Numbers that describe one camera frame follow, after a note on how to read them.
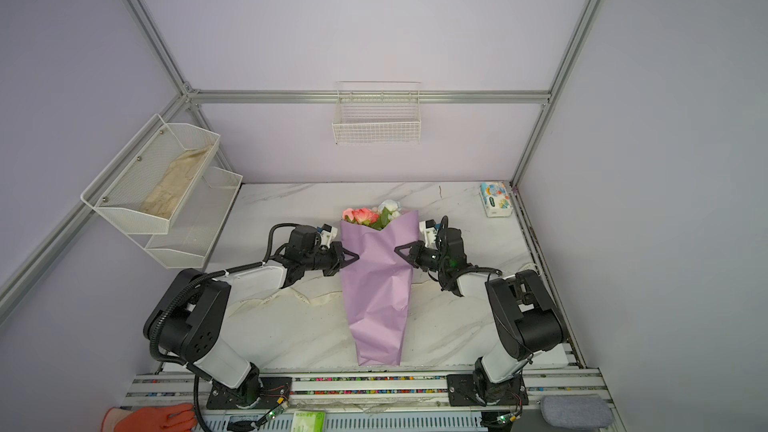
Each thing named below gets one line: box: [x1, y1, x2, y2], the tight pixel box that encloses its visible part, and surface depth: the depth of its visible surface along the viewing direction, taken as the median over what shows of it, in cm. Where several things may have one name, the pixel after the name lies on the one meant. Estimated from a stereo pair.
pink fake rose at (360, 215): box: [341, 208, 379, 225], surface depth 98 cm
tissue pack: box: [479, 181, 514, 218], surface depth 112 cm
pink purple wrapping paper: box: [340, 210, 419, 367], surface depth 82 cm
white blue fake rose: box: [378, 199, 401, 220], surface depth 97 cm
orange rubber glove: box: [102, 403, 197, 432], surface depth 70 cm
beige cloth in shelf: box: [140, 145, 215, 219], surface depth 80 cm
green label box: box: [291, 411, 327, 432], surface depth 69 cm
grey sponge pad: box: [540, 394, 614, 430], surface depth 70 cm
